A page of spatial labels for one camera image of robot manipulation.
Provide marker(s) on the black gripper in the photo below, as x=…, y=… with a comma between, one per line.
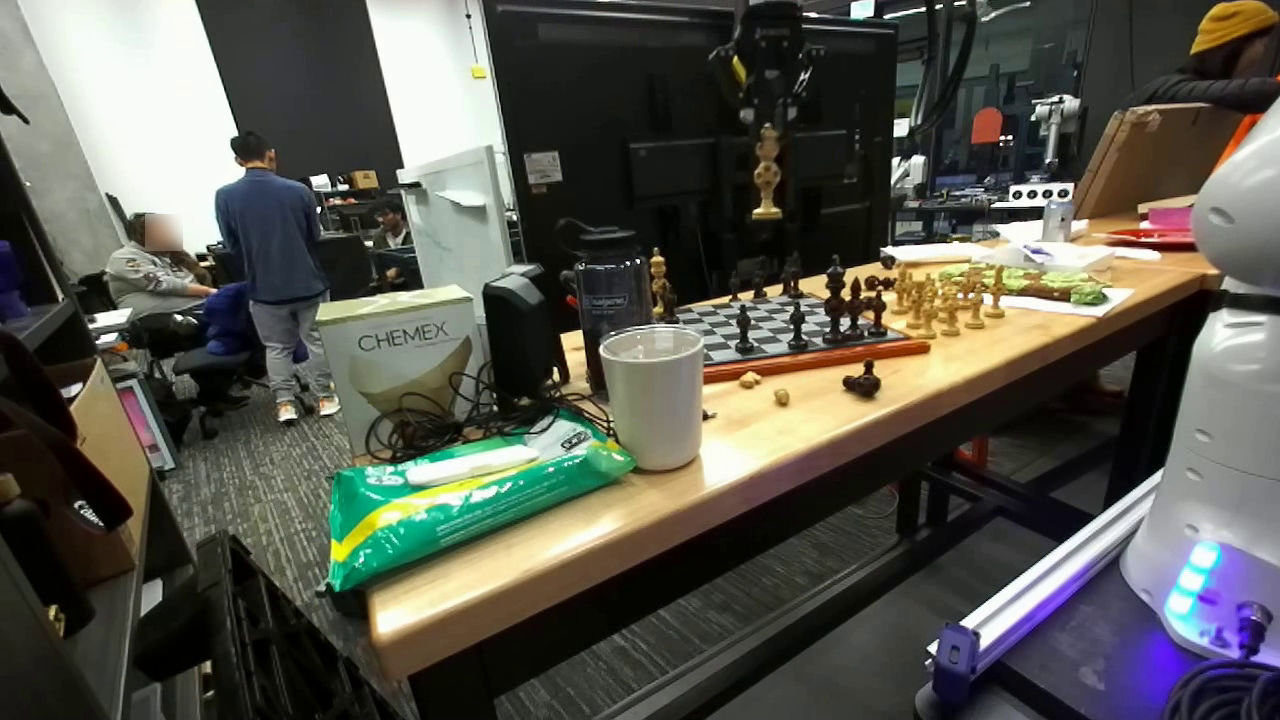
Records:
x=766, y=64

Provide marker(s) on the tall light brown chess piece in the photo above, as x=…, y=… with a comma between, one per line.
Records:
x=766, y=178

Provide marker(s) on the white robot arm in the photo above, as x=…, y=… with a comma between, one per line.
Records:
x=1204, y=558

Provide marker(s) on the dark chess pieces back group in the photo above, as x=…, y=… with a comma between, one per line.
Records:
x=843, y=301

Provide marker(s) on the wooden framed chess board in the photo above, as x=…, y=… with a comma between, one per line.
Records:
x=713, y=325

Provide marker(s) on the light chess pieces cluster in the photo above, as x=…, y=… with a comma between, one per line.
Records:
x=948, y=298

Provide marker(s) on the dark chess pieces pair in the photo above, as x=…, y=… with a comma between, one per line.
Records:
x=867, y=382

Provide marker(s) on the dark water bottle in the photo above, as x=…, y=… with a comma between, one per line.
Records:
x=611, y=284

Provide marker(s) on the black coffee grinder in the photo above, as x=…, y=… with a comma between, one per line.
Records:
x=516, y=338

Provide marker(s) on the green patterned brown cloth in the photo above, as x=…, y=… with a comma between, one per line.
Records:
x=1058, y=284

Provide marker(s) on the white Chemex box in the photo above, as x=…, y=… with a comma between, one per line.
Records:
x=398, y=344

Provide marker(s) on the person with yellow beanie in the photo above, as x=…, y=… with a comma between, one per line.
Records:
x=1234, y=62

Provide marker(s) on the standing person blue shirt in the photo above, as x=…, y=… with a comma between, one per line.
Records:
x=268, y=226

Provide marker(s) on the green wipes packet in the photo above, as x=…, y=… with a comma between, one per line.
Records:
x=386, y=519

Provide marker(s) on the seated person grey top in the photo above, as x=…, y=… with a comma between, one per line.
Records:
x=160, y=284

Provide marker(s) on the aluminium rail with clamps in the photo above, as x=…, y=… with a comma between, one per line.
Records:
x=975, y=645

